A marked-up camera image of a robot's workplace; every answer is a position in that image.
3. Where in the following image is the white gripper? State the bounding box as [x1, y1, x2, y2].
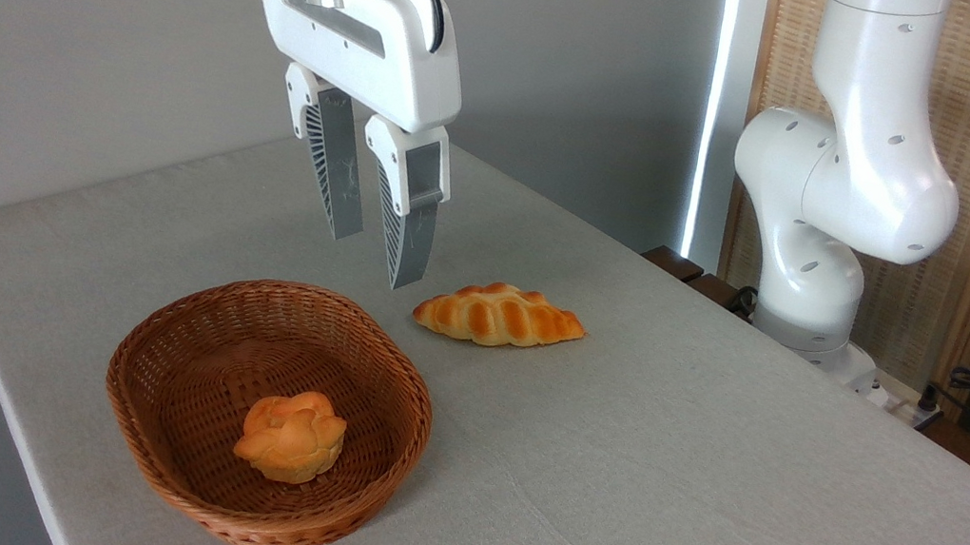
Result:
[195, 0, 481, 297]

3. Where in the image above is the braided golden bread loaf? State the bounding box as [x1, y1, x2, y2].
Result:
[409, 270, 592, 362]

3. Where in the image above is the brown wicker basket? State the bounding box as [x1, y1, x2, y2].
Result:
[84, 256, 451, 545]

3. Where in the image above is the dark brown wooden furniture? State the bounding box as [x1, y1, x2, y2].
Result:
[634, 243, 766, 324]

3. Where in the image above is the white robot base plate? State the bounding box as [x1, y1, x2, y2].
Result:
[838, 342, 954, 435]

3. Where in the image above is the white vertical window frame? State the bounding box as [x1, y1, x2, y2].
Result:
[676, 0, 770, 277]

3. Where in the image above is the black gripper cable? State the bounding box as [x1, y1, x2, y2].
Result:
[348, 0, 451, 56]

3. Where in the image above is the round golden bread bun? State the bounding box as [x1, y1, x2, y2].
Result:
[229, 380, 353, 492]

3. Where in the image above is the grey tablecloth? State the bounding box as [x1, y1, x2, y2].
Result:
[0, 77, 970, 545]

